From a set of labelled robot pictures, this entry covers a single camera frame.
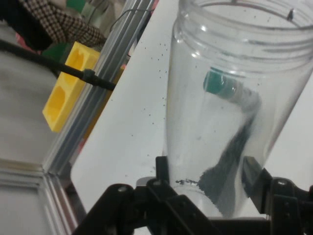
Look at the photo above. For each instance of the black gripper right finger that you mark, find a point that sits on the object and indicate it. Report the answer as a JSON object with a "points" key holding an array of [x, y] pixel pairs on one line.
{"points": [[288, 208]]}

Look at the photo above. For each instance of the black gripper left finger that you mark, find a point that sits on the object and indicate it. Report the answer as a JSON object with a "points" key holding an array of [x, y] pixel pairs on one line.
{"points": [[146, 210]]}

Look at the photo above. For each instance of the black seeds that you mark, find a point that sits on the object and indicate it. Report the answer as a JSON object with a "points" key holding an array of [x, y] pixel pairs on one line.
{"points": [[220, 186]]}

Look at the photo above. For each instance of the clear plastic jar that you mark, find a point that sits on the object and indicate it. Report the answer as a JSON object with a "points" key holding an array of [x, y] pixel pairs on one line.
{"points": [[190, 61]]}

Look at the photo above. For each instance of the black stand pole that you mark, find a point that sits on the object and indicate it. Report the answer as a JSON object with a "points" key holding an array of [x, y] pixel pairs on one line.
{"points": [[93, 78]]}

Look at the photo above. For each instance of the green capped spice bottle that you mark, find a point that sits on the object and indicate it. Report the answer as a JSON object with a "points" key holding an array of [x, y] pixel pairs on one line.
{"points": [[215, 84]]}

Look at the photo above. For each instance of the yellow foam block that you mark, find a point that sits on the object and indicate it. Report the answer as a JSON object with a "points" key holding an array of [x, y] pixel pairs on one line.
{"points": [[73, 73]]}

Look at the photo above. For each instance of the houndstooth fabric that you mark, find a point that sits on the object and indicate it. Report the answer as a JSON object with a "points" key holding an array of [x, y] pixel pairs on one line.
{"points": [[73, 29]]}

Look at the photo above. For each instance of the black fabric item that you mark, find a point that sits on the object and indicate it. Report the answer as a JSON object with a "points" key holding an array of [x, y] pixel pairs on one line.
{"points": [[24, 27]]}

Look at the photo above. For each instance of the long aluminium frame rail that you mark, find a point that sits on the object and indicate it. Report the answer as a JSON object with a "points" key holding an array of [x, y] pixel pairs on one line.
{"points": [[63, 203]]}

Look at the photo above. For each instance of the short aluminium frame rail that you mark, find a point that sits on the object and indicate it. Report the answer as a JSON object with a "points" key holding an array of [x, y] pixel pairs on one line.
{"points": [[95, 105]]}

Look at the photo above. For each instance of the aluminium frame post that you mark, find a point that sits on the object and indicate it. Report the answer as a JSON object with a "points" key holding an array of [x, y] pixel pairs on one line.
{"points": [[19, 169]]}

